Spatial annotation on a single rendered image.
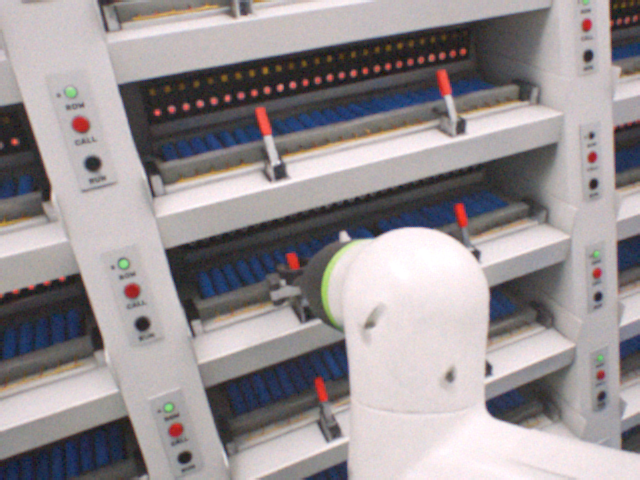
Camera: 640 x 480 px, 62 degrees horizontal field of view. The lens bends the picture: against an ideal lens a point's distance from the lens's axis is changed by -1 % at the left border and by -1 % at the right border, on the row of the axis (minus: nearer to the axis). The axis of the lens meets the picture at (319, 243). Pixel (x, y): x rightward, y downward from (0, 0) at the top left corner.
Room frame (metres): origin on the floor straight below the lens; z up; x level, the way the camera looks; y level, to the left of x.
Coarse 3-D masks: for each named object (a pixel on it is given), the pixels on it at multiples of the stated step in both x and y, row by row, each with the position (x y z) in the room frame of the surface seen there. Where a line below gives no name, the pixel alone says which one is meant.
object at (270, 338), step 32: (416, 192) 0.91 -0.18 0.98; (512, 192) 0.92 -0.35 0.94; (544, 192) 0.85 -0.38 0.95; (288, 224) 0.84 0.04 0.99; (320, 224) 0.86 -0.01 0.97; (544, 224) 0.84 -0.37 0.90; (192, 256) 0.79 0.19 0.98; (480, 256) 0.77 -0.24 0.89; (512, 256) 0.77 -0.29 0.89; (544, 256) 0.79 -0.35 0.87; (192, 288) 0.77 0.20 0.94; (192, 320) 0.66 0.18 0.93; (224, 320) 0.69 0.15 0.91; (256, 320) 0.69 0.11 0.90; (288, 320) 0.68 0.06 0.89; (224, 352) 0.63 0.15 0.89; (256, 352) 0.65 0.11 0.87; (288, 352) 0.66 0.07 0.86
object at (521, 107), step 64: (320, 64) 0.86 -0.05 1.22; (384, 64) 0.90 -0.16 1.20; (448, 64) 0.94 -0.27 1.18; (512, 64) 0.90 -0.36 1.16; (256, 128) 0.80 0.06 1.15; (320, 128) 0.77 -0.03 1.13; (384, 128) 0.79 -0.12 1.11; (448, 128) 0.76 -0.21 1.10; (512, 128) 0.77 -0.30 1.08; (192, 192) 0.67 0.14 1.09; (256, 192) 0.66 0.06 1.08; (320, 192) 0.69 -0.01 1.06
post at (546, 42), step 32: (480, 32) 0.97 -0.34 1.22; (512, 32) 0.90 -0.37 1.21; (544, 32) 0.83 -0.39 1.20; (608, 32) 0.83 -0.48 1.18; (480, 64) 0.98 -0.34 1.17; (544, 64) 0.83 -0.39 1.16; (576, 64) 0.81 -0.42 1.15; (608, 64) 0.83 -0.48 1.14; (576, 96) 0.81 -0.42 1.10; (608, 96) 0.83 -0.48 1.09; (576, 128) 0.81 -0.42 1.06; (608, 128) 0.83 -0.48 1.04; (512, 160) 0.92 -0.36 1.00; (544, 160) 0.85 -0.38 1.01; (576, 160) 0.81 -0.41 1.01; (608, 160) 0.83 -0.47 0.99; (576, 192) 0.81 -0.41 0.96; (608, 192) 0.83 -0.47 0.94; (576, 224) 0.80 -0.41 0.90; (608, 224) 0.82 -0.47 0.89; (576, 256) 0.80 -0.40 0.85; (608, 256) 0.82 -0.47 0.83; (544, 288) 0.87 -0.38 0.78; (576, 288) 0.80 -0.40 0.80; (608, 288) 0.82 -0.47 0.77; (608, 320) 0.82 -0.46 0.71; (576, 352) 0.80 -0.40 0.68; (608, 352) 0.82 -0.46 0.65; (576, 384) 0.81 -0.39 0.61; (608, 416) 0.82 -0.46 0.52
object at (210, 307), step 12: (516, 204) 0.86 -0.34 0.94; (480, 216) 0.84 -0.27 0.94; (492, 216) 0.84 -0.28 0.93; (504, 216) 0.84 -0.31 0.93; (516, 216) 0.85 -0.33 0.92; (444, 228) 0.82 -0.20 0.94; (456, 228) 0.81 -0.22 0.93; (468, 228) 0.82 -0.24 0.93; (480, 228) 0.83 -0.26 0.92; (492, 228) 0.84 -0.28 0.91; (504, 228) 0.83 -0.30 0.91; (240, 288) 0.72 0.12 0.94; (252, 288) 0.72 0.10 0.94; (264, 288) 0.72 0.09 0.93; (204, 300) 0.70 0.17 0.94; (216, 300) 0.70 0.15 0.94; (228, 300) 0.70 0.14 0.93; (240, 300) 0.71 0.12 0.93; (252, 300) 0.71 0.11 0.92; (264, 300) 0.72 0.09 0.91; (204, 312) 0.69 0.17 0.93; (216, 312) 0.69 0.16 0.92; (240, 312) 0.69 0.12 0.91
